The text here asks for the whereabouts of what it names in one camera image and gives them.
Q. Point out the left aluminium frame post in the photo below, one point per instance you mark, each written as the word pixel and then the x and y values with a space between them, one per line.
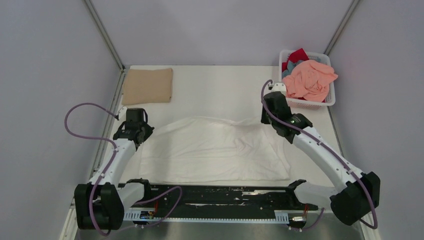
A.
pixel 104 33

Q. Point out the right aluminium frame post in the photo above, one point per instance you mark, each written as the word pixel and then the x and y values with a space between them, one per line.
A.
pixel 354 4

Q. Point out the white t shirt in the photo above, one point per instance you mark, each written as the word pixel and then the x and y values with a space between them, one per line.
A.
pixel 204 149

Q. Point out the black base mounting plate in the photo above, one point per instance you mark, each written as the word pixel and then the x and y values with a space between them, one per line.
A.
pixel 209 201

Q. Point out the grey blue t shirt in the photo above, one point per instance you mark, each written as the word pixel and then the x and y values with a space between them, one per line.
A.
pixel 289 67

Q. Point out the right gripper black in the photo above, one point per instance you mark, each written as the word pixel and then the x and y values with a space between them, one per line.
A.
pixel 263 119

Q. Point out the white slotted cable duct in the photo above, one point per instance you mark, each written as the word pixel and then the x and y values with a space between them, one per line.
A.
pixel 279 217

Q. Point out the folded tan t shirt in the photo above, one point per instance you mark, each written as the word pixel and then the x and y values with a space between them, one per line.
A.
pixel 147 86

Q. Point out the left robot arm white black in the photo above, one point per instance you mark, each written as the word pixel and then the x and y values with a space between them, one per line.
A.
pixel 100 204

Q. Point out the crumpled salmon pink t shirt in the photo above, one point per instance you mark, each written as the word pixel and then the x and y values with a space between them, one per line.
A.
pixel 309 80

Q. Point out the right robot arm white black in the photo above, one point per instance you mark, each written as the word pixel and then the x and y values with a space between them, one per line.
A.
pixel 354 196

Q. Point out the aluminium frame post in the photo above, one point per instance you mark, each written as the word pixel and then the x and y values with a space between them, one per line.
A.
pixel 354 4
pixel 104 33

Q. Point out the red t shirt in basket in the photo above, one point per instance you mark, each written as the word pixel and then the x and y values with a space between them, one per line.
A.
pixel 295 56

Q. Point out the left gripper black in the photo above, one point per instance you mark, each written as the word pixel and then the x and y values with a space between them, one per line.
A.
pixel 149 131

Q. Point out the white plastic laundry basket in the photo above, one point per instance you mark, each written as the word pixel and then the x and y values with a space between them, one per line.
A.
pixel 300 102

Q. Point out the aluminium table edge rail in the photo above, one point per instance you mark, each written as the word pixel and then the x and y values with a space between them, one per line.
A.
pixel 80 158

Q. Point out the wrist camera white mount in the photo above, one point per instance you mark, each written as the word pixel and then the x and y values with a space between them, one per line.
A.
pixel 278 87
pixel 121 113

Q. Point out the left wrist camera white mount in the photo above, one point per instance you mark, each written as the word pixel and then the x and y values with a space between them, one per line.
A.
pixel 121 113

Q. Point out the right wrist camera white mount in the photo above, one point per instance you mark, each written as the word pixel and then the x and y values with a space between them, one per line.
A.
pixel 278 87

